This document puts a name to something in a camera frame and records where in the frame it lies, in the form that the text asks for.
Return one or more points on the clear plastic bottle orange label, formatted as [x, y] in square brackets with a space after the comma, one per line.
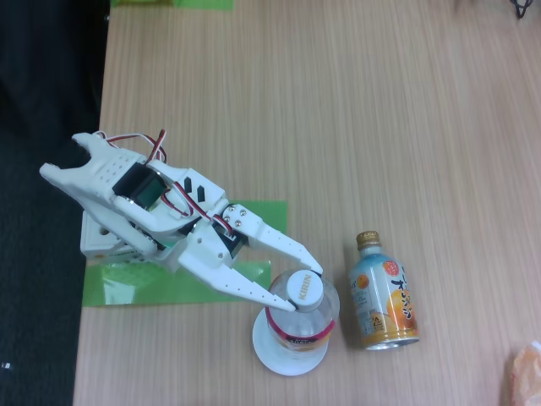
[302, 292]

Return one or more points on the orange drink bottle can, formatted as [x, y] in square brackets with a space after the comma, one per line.
[386, 300]

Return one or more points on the short green tape strip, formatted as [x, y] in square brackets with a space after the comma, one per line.
[272, 211]

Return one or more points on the long green tape strip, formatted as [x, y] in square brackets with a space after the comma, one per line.
[135, 289]

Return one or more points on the small white round plate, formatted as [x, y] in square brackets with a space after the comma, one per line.
[287, 368]

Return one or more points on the green tape piece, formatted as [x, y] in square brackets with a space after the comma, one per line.
[203, 3]

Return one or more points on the orange plastic bag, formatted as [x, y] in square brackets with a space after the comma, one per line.
[526, 376]

